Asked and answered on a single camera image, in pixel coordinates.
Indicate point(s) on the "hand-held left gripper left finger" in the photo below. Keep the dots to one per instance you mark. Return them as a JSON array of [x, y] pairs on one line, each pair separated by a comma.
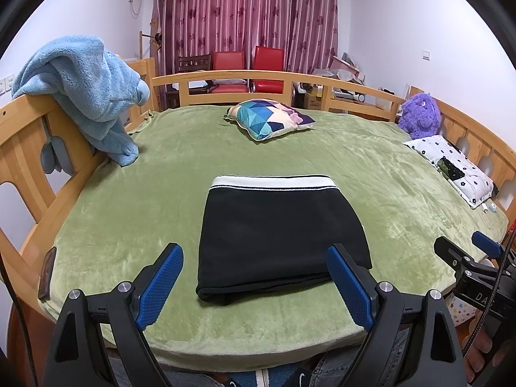
[[159, 286]]

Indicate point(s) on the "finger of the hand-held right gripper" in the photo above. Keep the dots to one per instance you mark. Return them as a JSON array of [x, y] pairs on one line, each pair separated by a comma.
[[449, 252], [485, 242]]

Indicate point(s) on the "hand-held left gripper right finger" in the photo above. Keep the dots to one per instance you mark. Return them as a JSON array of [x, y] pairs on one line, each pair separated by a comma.
[[350, 286]]

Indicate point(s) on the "black pants with white stripe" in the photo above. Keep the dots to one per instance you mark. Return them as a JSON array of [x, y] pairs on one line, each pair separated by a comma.
[[278, 234]]

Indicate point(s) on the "white star print bin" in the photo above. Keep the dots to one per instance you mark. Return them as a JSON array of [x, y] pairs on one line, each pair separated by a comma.
[[459, 310]]

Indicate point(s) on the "small white charger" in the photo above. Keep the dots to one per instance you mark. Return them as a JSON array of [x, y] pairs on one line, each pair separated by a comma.
[[488, 209]]

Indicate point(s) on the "dark small cloth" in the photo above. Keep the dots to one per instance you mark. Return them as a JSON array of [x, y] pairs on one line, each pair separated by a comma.
[[450, 168]]

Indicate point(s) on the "green fleece bed blanket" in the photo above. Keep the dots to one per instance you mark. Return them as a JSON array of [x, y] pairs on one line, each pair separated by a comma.
[[141, 193]]

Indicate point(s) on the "dark sneaker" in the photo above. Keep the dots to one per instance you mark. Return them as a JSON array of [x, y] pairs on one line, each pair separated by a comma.
[[227, 382], [300, 379]]

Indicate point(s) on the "white floral pillow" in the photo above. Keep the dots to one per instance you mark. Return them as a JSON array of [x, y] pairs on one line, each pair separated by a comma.
[[427, 147]]

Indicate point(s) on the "dark brown flat case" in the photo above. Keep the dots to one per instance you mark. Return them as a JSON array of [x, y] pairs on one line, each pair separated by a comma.
[[47, 274]]

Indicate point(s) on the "purple plush toy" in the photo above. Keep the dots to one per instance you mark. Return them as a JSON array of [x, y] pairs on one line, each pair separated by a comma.
[[419, 115]]

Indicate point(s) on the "geometric print cushion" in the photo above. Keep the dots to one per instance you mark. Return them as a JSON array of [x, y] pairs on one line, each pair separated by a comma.
[[266, 119]]

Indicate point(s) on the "cardboard box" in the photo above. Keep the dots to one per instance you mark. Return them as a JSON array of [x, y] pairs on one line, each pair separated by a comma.
[[312, 100]]

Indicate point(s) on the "light blue fleece blanket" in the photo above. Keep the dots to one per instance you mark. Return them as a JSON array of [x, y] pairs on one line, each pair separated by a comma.
[[80, 84]]

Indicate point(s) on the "brown wooden chair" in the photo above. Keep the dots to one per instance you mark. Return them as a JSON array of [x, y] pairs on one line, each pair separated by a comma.
[[193, 62]]

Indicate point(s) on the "red chair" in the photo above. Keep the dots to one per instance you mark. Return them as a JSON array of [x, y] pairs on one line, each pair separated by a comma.
[[268, 58], [227, 60]]

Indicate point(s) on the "wooden coat rack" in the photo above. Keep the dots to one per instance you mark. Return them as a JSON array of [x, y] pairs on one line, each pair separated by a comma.
[[153, 40]]

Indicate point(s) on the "pink floral curtain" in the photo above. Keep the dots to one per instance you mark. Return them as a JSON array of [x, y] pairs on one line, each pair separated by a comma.
[[242, 8]]

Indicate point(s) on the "wooden bed frame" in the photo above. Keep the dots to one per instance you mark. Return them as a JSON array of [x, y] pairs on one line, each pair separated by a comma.
[[20, 137]]

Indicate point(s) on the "white wall socket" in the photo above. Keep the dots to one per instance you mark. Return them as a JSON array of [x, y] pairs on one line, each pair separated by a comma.
[[6, 84]]

